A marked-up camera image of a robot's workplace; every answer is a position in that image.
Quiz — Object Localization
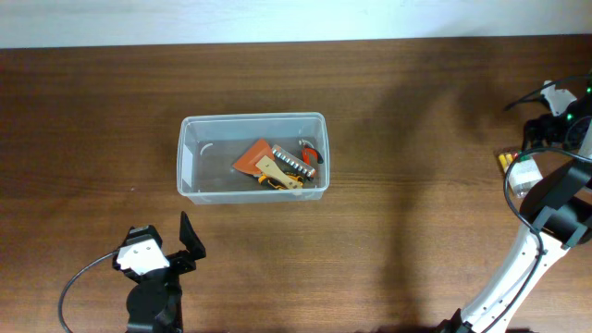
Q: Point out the red handled cutting pliers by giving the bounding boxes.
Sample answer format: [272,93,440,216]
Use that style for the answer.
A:
[299,140,324,165]

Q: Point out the orange scraper wooden handle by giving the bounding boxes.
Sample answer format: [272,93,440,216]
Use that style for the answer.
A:
[232,139,302,190]

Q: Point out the clear plastic container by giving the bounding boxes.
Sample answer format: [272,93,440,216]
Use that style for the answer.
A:
[177,112,330,204]

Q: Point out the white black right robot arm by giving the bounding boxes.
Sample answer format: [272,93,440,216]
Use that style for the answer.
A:
[436,80,591,333]

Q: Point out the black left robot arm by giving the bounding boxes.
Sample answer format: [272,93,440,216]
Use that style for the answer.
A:
[112,212,206,333]

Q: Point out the orange socket bit holder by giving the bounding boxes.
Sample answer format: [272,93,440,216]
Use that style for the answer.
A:
[271,144,316,179]

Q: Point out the yellow black long-nose pliers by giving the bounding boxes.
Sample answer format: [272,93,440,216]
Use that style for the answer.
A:
[258,172,306,191]

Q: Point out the clear box of coloured bits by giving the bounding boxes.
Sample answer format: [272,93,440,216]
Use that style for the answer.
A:
[496,150,543,199]

